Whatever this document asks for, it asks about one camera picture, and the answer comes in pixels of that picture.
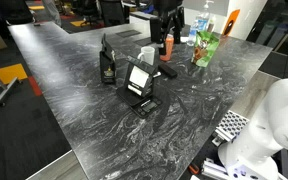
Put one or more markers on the black rectangular case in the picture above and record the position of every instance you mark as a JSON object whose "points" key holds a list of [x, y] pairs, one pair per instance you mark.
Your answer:
{"points": [[168, 70]]}

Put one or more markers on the clear plastic water bottle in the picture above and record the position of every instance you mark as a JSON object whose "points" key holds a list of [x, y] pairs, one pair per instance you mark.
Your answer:
{"points": [[195, 30]]}

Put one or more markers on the orange drink can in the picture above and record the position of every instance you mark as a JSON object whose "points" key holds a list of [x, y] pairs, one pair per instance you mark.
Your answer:
{"points": [[169, 50]]}

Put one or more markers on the grey metal stand leg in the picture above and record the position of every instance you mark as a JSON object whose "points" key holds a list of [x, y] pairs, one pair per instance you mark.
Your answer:
{"points": [[5, 90]]}

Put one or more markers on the black packet with white label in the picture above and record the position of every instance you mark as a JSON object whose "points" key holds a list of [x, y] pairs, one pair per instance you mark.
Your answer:
{"points": [[139, 80]]}

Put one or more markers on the white ceramic mug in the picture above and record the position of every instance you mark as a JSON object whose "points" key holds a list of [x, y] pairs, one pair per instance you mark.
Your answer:
{"points": [[148, 55]]}

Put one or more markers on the aluminium extrusion bar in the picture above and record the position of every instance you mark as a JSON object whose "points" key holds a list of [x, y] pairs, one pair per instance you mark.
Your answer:
{"points": [[214, 171]]}

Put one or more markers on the green snack bag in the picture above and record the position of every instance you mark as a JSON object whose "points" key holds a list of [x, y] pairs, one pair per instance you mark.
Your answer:
{"points": [[205, 50]]}

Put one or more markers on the black office chair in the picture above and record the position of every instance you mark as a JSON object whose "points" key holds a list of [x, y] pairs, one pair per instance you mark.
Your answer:
{"points": [[112, 11]]}

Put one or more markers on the perforated metal plate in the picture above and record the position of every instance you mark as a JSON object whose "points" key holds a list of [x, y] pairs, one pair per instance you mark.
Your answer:
{"points": [[230, 125]]}

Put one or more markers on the black packet with yellow logo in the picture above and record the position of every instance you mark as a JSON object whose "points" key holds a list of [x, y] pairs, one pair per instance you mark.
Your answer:
{"points": [[107, 65]]}

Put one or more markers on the pump dispenser bottle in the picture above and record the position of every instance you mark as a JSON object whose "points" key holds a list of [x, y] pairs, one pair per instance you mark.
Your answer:
{"points": [[211, 25]]}

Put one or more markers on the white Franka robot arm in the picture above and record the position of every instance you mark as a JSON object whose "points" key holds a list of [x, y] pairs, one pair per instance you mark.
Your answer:
{"points": [[267, 133]]}

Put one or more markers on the orange and black sign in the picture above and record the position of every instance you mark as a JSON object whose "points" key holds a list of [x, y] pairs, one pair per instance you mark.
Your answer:
{"points": [[232, 21]]}

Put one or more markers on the black digital scale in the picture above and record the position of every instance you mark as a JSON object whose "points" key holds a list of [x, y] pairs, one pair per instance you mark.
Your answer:
{"points": [[147, 107]]}

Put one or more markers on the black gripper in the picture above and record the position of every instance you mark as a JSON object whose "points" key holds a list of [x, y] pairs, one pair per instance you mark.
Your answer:
{"points": [[169, 7]]}

